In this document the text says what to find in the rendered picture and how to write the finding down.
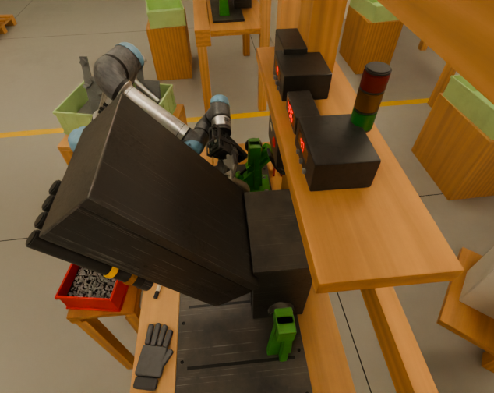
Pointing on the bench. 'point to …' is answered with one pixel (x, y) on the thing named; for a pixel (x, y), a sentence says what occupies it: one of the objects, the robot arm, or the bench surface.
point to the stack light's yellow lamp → (367, 103)
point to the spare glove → (153, 357)
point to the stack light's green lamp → (362, 120)
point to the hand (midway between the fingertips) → (229, 178)
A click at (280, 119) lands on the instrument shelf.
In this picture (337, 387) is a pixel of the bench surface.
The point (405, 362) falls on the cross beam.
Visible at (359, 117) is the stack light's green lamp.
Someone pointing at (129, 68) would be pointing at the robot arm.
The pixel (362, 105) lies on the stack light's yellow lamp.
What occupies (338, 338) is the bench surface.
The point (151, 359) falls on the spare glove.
